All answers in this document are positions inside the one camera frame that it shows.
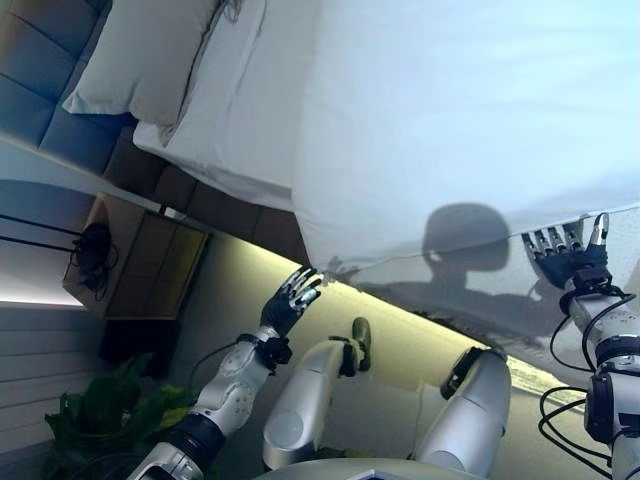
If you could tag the silver robot leg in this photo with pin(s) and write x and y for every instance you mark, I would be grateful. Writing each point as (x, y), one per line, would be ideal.
(305, 390)
(475, 410)

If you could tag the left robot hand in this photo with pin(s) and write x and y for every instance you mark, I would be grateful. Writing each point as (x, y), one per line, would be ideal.
(282, 310)

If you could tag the right silver robot leg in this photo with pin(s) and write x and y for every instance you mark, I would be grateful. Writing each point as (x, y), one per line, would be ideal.
(475, 410)

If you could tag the wooden nightstand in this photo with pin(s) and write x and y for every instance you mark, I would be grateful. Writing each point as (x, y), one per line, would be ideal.
(155, 270)

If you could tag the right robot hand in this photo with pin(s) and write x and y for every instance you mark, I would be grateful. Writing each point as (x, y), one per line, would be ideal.
(565, 262)

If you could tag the black box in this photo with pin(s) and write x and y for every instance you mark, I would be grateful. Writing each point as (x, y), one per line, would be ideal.
(135, 350)

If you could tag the brown tufted headboard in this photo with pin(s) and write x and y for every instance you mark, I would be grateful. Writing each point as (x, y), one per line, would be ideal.
(45, 85)

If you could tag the large beige pillow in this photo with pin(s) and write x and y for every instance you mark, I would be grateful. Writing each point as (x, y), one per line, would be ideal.
(145, 65)

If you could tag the green potted plant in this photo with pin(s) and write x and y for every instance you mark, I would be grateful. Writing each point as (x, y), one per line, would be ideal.
(110, 405)

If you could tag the white duvet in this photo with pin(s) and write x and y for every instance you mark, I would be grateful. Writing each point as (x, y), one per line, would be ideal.
(450, 125)

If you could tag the white mattress sheet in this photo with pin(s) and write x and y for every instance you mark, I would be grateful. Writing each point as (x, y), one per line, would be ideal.
(240, 100)

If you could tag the cream fringed blanket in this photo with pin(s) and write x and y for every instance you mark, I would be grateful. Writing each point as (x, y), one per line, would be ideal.
(500, 315)

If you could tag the brown bed frame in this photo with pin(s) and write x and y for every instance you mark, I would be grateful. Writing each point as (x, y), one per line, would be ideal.
(210, 205)

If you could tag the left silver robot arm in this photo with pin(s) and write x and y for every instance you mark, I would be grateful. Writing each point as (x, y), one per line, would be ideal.
(225, 390)

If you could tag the left silver robot leg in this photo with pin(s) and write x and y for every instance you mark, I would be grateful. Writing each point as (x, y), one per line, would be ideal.
(305, 390)

